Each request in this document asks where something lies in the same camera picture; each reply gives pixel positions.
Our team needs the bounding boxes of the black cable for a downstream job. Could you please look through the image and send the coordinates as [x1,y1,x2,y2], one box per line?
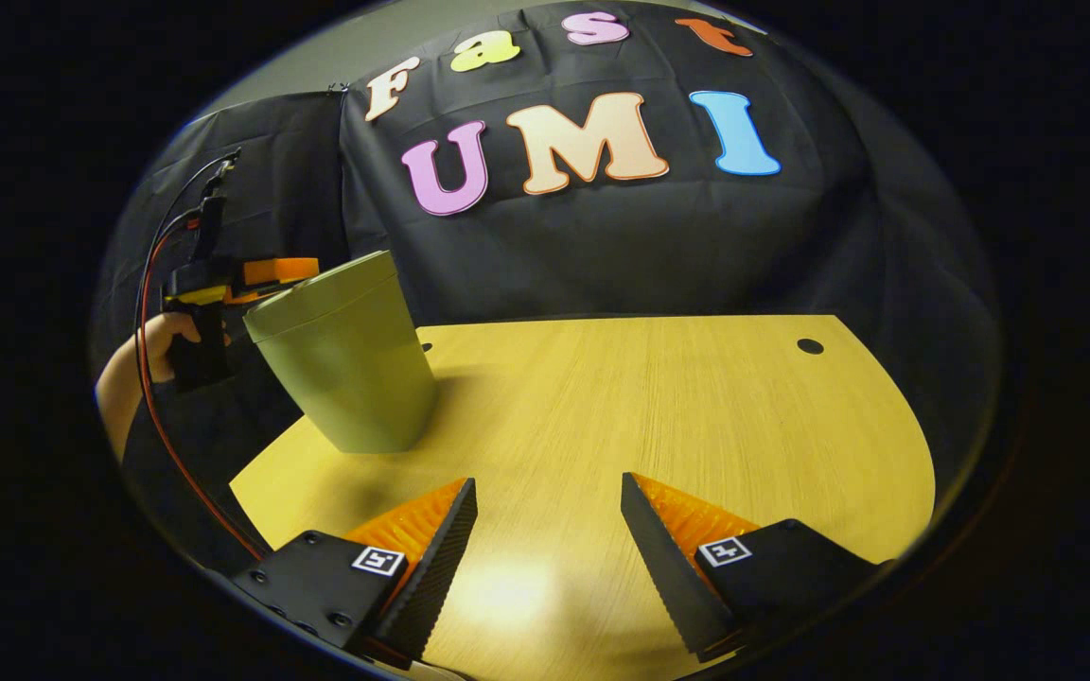
[133,149,243,318]

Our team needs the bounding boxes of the black backdrop cloth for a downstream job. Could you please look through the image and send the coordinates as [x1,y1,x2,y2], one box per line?
[91,0,1005,578]

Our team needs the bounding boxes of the wooden desktop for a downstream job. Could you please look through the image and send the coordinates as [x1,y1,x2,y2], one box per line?
[229,315,937,681]

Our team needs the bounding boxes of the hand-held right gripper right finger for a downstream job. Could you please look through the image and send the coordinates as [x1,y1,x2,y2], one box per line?
[619,472,889,661]

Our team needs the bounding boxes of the green desktop garbage bin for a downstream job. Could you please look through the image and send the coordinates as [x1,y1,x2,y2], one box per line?
[241,250,440,454]

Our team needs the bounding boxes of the red cable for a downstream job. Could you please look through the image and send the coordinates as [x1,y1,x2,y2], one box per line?
[133,213,268,562]

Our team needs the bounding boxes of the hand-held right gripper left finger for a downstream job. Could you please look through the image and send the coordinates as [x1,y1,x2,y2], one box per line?
[229,477,480,663]

